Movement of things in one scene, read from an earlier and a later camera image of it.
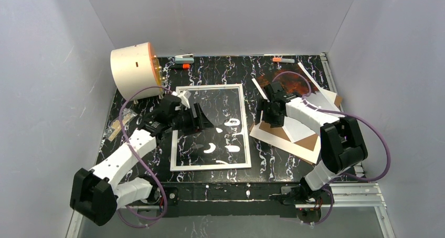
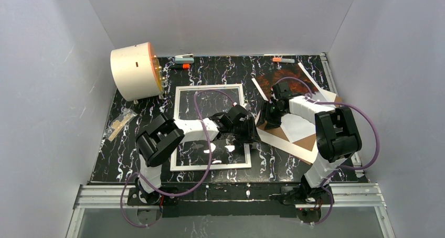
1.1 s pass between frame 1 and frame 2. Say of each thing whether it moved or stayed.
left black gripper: moved
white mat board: stayed
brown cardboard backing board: stayed
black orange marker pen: stayed
